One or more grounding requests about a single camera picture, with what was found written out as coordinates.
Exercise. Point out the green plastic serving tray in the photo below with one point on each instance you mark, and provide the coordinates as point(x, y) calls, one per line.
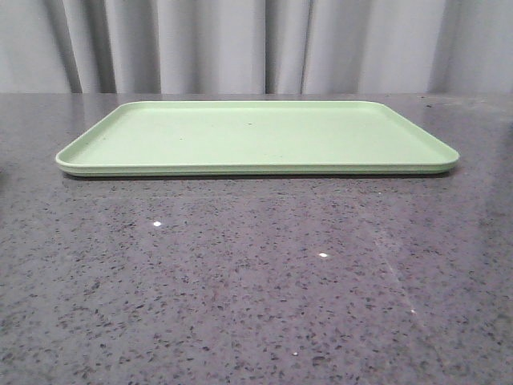
point(258, 137)

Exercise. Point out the grey pleated curtain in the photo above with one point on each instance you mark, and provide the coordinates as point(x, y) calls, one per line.
point(256, 47)

